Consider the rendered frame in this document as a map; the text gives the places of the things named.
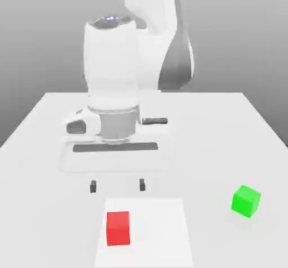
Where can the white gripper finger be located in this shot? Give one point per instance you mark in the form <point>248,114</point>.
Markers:
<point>93,186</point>
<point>142,184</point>

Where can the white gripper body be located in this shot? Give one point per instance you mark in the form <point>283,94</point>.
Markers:
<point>112,160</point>

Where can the small green cube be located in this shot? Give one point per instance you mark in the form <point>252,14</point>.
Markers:
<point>245,201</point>

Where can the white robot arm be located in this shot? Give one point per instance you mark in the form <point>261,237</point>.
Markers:
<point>110,69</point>

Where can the small red cube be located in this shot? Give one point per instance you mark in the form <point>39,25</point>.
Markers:
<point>118,228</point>

